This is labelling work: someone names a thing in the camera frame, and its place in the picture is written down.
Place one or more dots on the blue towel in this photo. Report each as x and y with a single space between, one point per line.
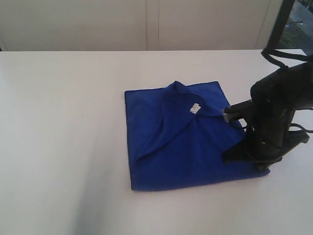
170 148

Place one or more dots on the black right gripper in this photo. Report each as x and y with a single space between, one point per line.
270 138

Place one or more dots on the black metal post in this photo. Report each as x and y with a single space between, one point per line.
280 23

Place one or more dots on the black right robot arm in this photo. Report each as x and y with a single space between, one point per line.
290 87

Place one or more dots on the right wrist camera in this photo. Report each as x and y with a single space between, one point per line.
244 110

